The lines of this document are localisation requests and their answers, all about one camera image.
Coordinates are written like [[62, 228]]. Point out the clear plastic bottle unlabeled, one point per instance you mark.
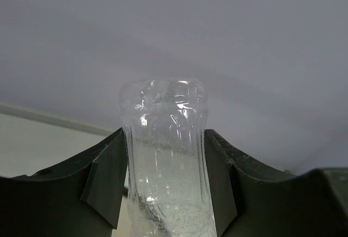
[[168, 187]]

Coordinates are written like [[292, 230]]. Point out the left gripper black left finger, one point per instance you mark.
[[80, 196]]

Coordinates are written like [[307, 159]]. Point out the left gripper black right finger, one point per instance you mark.
[[252, 199]]

